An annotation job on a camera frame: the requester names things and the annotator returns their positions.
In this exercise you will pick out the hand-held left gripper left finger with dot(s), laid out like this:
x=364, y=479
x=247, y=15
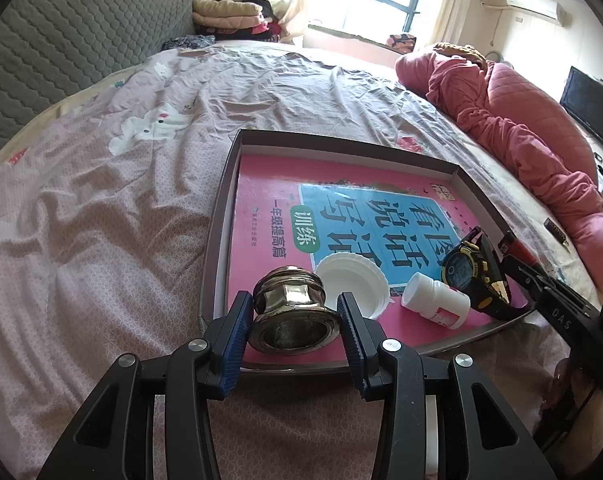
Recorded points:
x=234, y=345

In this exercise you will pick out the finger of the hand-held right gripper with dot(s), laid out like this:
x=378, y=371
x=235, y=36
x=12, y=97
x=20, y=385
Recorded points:
x=561, y=312

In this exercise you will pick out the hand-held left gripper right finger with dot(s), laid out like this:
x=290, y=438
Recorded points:
x=354, y=345

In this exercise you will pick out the red and black printed lighter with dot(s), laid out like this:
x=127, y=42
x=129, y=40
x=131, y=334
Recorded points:
x=524, y=255

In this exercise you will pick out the brass metal fitting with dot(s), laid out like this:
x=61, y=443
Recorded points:
x=286, y=300

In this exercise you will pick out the small white pill bottle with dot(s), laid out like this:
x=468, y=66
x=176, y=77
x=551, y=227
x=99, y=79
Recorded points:
x=431, y=300

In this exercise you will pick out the grey cardboard box tray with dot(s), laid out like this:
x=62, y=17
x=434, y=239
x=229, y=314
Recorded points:
x=221, y=240

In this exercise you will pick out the black and yellow digital watch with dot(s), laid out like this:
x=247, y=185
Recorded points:
x=461, y=270

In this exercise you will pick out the person's right hand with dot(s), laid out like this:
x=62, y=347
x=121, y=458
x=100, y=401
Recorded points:
x=564, y=377

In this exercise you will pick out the white ribbed bottle cap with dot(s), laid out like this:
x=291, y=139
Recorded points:
x=346, y=280

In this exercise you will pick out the pink and blue book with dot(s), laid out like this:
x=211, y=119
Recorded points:
x=271, y=240

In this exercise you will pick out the pink printed blanket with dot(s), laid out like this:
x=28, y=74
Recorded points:
x=106, y=210

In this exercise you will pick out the pink quilted duvet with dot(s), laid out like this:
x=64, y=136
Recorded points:
x=521, y=125

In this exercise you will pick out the black flat television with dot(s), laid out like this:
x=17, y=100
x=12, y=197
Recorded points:
x=589, y=107

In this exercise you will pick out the tan knitted cloth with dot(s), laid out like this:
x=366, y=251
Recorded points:
x=459, y=52

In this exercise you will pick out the dark patterned cloth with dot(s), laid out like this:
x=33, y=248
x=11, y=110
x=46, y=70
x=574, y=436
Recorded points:
x=189, y=42

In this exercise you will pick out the floral fabric bag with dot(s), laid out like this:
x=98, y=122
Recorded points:
x=401, y=42

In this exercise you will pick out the white air conditioner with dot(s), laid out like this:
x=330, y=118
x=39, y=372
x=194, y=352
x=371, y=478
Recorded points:
x=534, y=6

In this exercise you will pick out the pile of dark clothes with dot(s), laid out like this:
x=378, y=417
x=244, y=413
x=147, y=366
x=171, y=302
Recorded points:
x=266, y=25

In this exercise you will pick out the folded cream blanket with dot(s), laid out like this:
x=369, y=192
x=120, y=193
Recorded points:
x=224, y=10

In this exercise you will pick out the grey quilted headboard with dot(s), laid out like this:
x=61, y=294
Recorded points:
x=71, y=35

